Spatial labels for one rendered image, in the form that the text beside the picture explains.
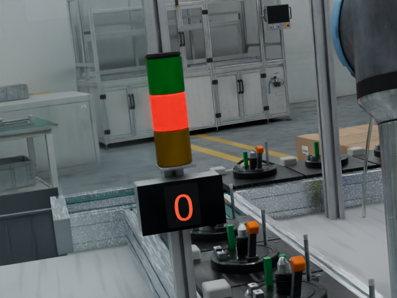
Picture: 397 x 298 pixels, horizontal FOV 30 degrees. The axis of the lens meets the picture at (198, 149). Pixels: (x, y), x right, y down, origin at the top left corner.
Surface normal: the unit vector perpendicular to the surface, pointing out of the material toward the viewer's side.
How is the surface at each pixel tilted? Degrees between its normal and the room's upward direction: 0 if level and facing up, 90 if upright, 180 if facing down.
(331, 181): 90
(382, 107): 125
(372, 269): 0
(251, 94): 90
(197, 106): 90
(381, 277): 0
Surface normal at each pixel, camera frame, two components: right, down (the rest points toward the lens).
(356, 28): -0.98, 0.06
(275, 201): 0.22, 0.13
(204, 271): -0.10, -0.98
